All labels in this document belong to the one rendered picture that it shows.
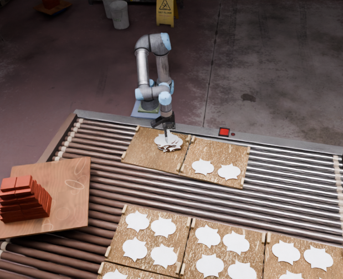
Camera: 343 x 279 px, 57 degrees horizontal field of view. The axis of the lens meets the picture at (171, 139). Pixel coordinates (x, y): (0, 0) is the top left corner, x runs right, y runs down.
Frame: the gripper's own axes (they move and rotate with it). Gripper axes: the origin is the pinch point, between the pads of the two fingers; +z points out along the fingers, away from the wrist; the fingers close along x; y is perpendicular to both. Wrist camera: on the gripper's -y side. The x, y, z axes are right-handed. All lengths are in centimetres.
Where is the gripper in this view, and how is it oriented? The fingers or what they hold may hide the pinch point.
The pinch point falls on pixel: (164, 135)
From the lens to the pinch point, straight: 216.4
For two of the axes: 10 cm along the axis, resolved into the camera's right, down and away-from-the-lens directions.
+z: 0.4, 6.7, 7.4
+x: -1.6, -7.2, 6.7
